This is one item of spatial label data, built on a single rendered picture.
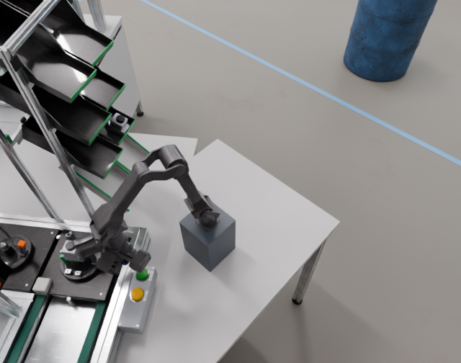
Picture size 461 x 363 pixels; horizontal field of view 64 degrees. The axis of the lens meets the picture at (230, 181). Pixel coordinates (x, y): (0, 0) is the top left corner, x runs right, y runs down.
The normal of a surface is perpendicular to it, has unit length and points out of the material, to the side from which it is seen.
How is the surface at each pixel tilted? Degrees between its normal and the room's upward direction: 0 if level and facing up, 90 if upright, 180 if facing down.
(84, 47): 25
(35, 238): 0
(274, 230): 0
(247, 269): 0
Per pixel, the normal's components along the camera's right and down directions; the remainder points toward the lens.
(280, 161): 0.00, -0.62
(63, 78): 0.40, -0.47
